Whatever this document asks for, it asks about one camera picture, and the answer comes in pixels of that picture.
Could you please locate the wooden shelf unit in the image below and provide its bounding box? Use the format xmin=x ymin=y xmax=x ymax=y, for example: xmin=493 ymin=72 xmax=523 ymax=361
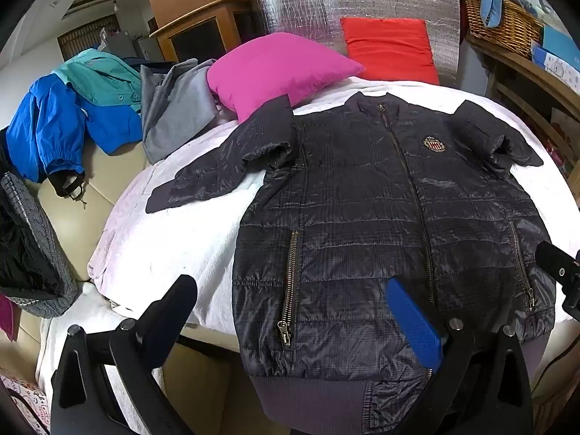
xmin=464 ymin=32 xmax=580 ymax=177

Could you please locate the dark grey knit garment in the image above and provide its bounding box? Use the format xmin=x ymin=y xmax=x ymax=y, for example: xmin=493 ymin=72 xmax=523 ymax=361
xmin=0 ymin=171 xmax=80 ymax=319

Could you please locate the wooden cabinet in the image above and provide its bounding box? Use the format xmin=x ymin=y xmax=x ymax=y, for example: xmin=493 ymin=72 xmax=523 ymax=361
xmin=138 ymin=0 xmax=254 ymax=64

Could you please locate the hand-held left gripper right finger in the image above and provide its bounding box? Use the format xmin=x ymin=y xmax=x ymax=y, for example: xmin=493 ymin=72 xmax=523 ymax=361
xmin=388 ymin=276 xmax=535 ymax=435

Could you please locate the black puffer jacket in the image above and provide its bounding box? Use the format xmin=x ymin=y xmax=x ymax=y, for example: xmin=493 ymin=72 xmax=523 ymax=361
xmin=146 ymin=92 xmax=557 ymax=433

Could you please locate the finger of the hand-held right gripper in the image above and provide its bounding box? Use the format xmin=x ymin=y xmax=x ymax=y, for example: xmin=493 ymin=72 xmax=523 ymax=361
xmin=535 ymin=241 xmax=580 ymax=291
xmin=563 ymin=291 xmax=580 ymax=323

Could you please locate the pink pillow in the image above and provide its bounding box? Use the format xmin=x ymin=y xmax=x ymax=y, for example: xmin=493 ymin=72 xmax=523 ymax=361
xmin=207 ymin=33 xmax=366 ymax=123

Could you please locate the white fluffy blanket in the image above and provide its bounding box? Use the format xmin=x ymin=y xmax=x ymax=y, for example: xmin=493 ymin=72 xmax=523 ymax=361
xmin=87 ymin=75 xmax=580 ymax=327

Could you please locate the pink patterned box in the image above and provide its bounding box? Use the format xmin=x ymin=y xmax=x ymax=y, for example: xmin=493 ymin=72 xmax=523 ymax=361
xmin=0 ymin=372 xmax=50 ymax=435

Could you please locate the wicker basket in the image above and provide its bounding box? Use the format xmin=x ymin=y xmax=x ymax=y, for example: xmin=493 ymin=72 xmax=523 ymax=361
xmin=461 ymin=0 xmax=544 ymax=59

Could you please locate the grey sweatshirt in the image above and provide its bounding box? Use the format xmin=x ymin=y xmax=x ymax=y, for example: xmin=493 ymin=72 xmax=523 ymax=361
xmin=140 ymin=58 xmax=227 ymax=165

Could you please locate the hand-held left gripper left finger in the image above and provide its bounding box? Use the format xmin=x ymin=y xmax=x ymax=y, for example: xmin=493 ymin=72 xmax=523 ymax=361
xmin=50 ymin=274 xmax=199 ymax=435

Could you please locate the teal jacket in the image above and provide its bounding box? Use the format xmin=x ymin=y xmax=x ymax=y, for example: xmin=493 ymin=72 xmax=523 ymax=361
xmin=53 ymin=50 xmax=142 ymax=114

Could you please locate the silver foil insulation mat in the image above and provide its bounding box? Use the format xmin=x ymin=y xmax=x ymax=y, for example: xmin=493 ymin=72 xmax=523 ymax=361
xmin=248 ymin=0 xmax=462 ymax=87

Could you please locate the blue windbreaker jacket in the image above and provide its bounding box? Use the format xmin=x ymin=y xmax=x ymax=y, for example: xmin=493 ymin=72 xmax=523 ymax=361
xmin=5 ymin=73 xmax=142 ymax=198

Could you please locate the blue patterned box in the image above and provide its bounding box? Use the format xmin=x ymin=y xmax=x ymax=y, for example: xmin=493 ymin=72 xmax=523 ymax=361
xmin=530 ymin=25 xmax=580 ymax=92

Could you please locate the red pillow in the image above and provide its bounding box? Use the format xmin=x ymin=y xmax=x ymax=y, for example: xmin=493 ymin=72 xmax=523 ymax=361
xmin=341 ymin=17 xmax=440 ymax=86

